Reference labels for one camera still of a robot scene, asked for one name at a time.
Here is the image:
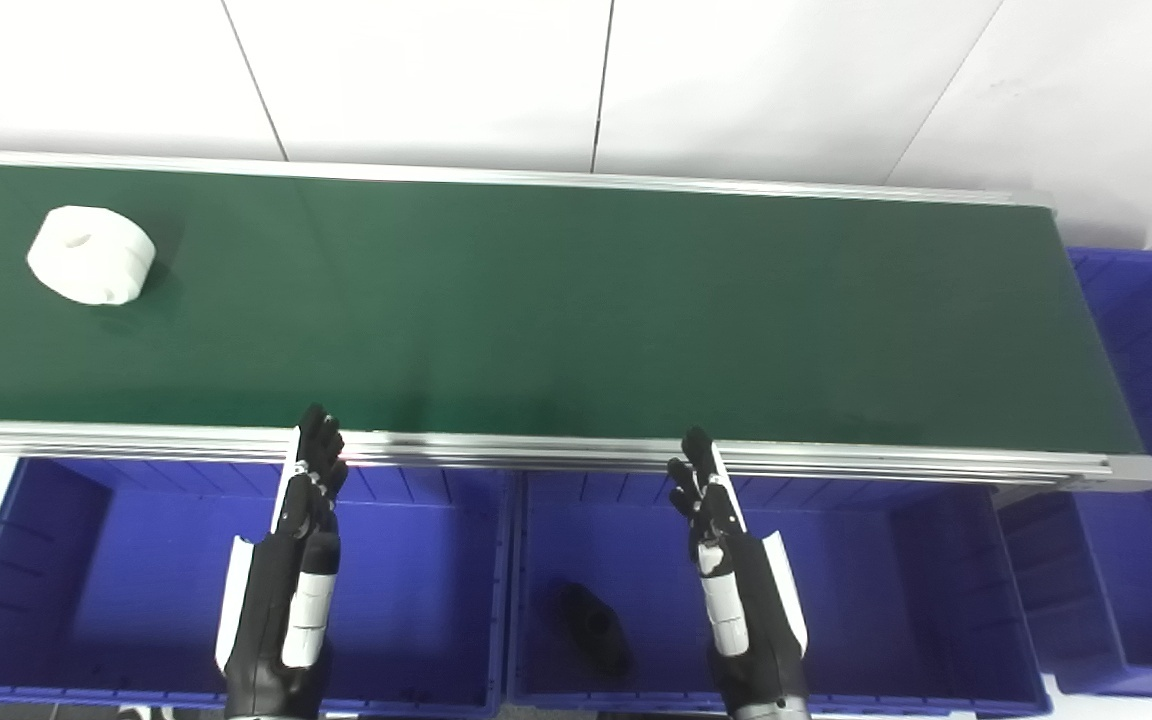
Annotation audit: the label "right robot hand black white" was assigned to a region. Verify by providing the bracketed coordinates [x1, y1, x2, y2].
[667, 427, 810, 720]

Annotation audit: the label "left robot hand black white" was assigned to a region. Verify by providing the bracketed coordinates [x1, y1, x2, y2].
[214, 404, 350, 720]

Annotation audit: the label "white round plastic part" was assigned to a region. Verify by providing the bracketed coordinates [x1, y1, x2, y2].
[26, 206, 157, 306]

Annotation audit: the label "blue plastic bin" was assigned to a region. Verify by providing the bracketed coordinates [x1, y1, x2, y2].
[508, 470, 1054, 719]
[0, 457, 515, 719]
[998, 247, 1152, 699]

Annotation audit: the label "black part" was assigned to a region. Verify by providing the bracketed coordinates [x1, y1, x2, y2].
[558, 582, 634, 677]

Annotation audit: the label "green conveyor belt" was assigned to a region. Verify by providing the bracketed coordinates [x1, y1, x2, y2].
[0, 149, 1152, 493]
[0, 163, 1144, 454]

